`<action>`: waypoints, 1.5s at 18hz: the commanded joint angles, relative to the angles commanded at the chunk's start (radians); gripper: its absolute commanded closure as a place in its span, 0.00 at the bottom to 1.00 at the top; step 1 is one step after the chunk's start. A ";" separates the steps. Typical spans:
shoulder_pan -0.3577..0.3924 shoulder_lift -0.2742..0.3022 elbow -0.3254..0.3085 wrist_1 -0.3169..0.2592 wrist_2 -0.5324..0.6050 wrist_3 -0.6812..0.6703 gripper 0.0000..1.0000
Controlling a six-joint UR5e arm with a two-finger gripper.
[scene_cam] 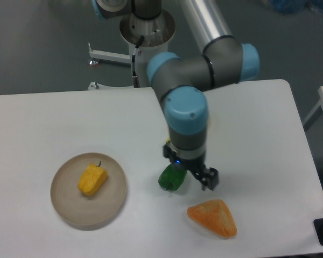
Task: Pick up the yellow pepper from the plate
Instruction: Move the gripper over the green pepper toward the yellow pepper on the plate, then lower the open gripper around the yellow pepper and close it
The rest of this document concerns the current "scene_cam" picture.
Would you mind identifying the beige round plate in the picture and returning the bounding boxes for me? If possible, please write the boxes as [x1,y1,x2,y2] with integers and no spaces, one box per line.
[50,153,127,231]

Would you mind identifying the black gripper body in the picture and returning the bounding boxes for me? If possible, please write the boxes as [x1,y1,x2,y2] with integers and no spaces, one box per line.
[168,144,206,175]

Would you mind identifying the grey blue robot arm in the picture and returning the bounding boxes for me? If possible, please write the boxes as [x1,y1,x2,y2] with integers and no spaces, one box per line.
[90,1,260,191]

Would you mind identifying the blue bag in background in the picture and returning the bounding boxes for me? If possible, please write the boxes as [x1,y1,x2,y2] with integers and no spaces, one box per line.
[262,0,323,16]

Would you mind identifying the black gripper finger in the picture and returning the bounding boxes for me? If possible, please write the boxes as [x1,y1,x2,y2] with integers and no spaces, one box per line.
[163,144,178,163]
[190,166,219,191]

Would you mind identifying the orange triangular bread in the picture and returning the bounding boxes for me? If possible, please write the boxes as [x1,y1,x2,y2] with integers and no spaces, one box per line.
[187,199,237,238]

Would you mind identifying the green bell pepper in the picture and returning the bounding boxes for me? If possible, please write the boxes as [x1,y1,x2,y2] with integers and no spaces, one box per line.
[158,164,187,191]

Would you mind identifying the yellow bell pepper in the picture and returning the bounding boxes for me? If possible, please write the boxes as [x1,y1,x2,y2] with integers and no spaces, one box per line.
[78,161,108,196]

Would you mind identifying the black cable on pedestal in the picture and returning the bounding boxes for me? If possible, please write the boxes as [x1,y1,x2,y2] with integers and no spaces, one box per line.
[131,34,145,88]

